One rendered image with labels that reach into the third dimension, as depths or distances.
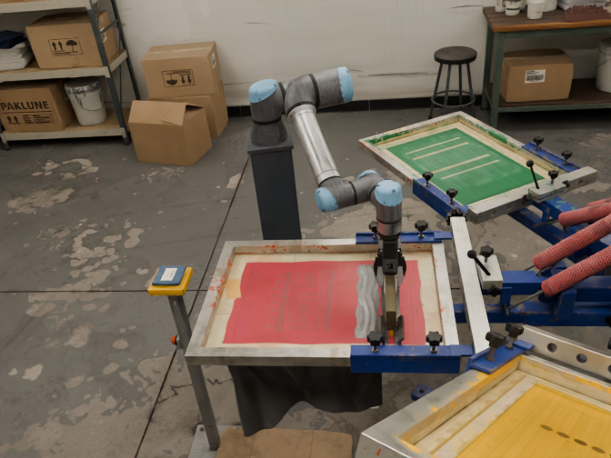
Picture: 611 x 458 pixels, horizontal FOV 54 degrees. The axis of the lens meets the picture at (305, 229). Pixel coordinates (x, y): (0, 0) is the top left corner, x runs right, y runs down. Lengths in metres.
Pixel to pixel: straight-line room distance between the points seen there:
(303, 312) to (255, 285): 0.22
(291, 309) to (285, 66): 3.92
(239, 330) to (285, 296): 0.20
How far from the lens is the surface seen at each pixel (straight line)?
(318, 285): 2.03
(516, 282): 1.93
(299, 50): 5.58
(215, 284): 2.05
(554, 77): 5.28
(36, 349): 3.66
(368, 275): 2.05
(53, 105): 5.87
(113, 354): 3.42
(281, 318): 1.92
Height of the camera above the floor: 2.23
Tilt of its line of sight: 34 degrees down
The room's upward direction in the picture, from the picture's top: 6 degrees counter-clockwise
